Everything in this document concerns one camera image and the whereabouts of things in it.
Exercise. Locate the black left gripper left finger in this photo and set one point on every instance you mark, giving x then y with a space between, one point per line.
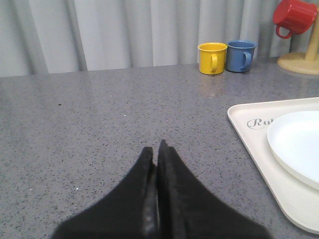
129 211

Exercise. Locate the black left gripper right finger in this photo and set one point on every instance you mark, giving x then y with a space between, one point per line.
187 210

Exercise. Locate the white round plate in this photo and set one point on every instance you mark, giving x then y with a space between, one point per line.
294 142

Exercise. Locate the cream rabbit serving tray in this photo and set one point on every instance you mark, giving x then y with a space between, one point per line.
298 201

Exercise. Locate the yellow enamel mug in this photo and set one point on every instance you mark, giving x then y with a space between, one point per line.
212 58

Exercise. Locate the blue enamel mug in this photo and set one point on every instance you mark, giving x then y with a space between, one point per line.
240 55

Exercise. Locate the wooden mug tree stand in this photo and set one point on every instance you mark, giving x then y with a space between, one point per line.
304 62

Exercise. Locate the grey pleated curtain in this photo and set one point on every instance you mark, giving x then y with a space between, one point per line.
57 36

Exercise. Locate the red enamel mug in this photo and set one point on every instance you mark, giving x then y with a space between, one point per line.
293 17

